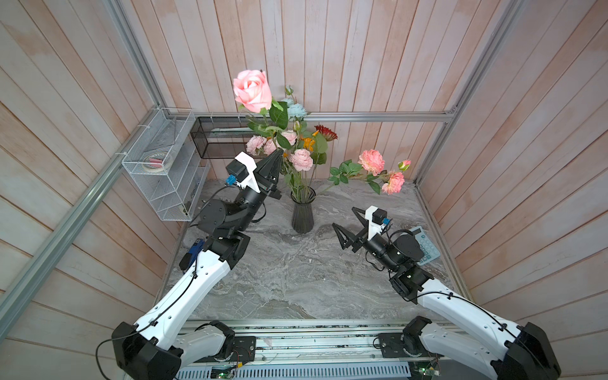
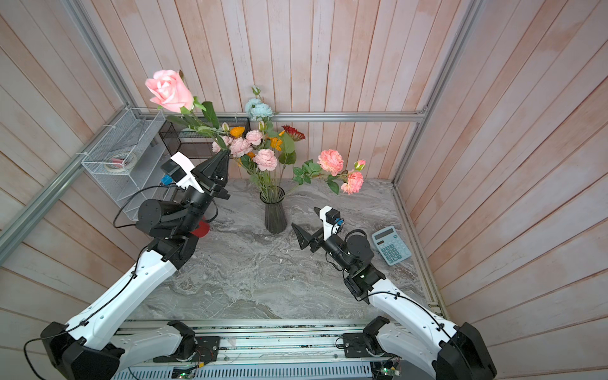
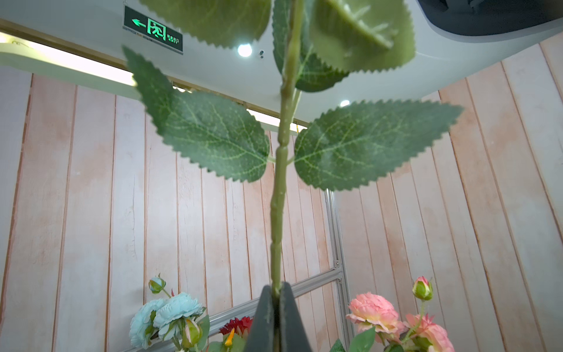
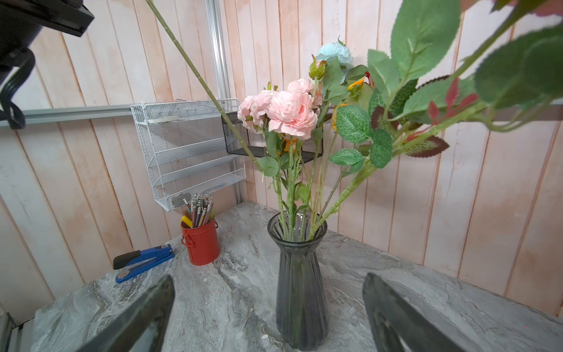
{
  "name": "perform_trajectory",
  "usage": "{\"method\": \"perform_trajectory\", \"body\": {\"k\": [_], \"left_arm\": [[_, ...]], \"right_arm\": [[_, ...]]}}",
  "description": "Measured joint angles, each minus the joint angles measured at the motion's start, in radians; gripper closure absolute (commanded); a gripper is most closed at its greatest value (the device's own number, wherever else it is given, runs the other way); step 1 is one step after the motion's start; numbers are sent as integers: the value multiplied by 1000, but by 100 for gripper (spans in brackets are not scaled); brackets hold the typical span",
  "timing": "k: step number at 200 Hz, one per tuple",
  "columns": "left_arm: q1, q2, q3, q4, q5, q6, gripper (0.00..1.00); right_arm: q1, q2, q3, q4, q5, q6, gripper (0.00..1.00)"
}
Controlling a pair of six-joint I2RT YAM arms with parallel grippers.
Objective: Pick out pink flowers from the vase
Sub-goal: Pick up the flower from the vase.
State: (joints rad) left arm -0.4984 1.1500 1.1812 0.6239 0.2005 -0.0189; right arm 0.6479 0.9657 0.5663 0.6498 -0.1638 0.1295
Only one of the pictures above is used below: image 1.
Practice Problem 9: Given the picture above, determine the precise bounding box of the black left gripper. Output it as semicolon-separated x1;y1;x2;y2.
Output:
232;147;283;232

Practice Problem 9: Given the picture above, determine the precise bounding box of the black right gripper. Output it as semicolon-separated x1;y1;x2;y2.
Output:
336;209;401;276

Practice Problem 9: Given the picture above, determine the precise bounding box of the pink carnation spray stem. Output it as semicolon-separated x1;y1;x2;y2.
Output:
245;130;313;193

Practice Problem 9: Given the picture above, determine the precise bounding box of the pink peony spray stem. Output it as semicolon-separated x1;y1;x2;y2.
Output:
321;150;412;195

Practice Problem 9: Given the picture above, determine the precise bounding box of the large pink rose stem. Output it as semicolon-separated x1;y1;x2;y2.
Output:
232;70;298;191

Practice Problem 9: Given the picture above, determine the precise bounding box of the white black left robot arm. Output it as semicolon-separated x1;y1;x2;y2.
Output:
109;148;283;379

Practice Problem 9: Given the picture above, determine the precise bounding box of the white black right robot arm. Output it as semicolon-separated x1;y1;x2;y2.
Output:
332;206;561;379

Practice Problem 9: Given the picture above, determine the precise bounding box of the dark ribbed glass vase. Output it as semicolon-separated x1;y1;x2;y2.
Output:
291;186;316;234

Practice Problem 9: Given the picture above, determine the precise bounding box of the orange flower stem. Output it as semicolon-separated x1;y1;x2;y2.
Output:
283;134;316;153

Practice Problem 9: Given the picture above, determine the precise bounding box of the red flower stem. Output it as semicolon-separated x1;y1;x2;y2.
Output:
309;125;338;185

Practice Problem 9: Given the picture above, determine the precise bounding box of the light blue flower stem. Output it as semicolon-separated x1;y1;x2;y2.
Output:
282;85;309;123

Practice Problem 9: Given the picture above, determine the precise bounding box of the light blue calculator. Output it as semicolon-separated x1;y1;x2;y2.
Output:
410;226;440;266

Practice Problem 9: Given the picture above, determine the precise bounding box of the tape roll on shelf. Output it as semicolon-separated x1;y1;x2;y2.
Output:
142;151;174;174

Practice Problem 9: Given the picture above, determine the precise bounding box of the blue stapler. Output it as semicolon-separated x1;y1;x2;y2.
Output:
179;238;204;273

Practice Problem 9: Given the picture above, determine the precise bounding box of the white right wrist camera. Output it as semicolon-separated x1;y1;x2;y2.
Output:
365;206;391;240

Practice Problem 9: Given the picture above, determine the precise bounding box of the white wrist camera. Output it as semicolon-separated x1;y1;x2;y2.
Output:
365;206;391;240
226;152;260;193

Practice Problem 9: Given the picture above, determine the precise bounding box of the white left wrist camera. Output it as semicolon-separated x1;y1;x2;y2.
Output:
226;152;260;193

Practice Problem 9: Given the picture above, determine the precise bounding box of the black wire mesh basket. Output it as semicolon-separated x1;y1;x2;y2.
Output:
190;116;254;160

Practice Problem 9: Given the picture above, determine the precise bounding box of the white wire mesh shelf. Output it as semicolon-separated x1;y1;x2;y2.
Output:
122;108;209;222

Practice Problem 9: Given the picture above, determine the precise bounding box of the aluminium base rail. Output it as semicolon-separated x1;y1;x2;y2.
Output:
120;317;511;380

